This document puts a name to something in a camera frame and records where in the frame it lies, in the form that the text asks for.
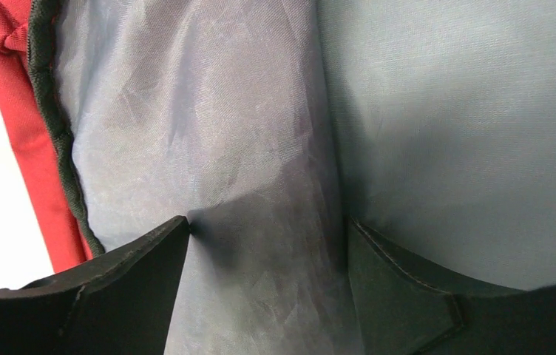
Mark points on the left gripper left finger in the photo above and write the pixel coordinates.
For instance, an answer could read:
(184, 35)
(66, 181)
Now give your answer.
(118, 303)

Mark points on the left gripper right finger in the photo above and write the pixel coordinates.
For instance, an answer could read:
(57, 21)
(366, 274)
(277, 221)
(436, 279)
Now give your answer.
(407, 304)

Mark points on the red student backpack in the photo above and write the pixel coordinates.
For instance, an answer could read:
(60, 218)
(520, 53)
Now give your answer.
(269, 125)

